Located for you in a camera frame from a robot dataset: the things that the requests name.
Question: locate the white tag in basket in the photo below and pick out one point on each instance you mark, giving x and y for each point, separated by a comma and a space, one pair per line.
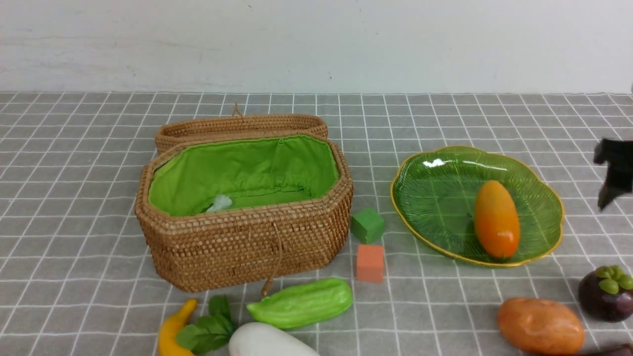
220, 202

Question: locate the green chayote squash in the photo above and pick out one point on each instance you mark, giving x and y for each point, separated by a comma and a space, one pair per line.
304, 305

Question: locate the woven rattan basket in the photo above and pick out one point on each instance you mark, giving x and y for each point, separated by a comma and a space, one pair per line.
291, 201

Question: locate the green glass leaf plate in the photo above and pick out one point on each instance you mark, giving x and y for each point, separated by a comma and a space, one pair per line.
434, 194

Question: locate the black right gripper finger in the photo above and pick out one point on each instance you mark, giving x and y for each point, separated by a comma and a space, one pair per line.
618, 156

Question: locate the orange foam cube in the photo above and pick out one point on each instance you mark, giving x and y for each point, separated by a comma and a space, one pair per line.
370, 265

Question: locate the orange-brown potato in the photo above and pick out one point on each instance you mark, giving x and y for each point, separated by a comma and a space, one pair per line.
540, 326

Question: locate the yellow banana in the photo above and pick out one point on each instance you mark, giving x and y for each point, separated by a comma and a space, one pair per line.
166, 342

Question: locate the orange yellow mango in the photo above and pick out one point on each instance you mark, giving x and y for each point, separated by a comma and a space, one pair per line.
496, 221

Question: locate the woven rattan basket lid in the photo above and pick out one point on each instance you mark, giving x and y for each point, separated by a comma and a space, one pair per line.
176, 133

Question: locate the white radish with leaves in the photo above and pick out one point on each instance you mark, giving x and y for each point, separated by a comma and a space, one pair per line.
216, 330

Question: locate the green foam cube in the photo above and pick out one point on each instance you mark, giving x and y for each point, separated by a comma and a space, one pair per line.
367, 226

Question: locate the purple mangosteen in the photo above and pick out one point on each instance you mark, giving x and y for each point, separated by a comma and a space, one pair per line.
606, 293

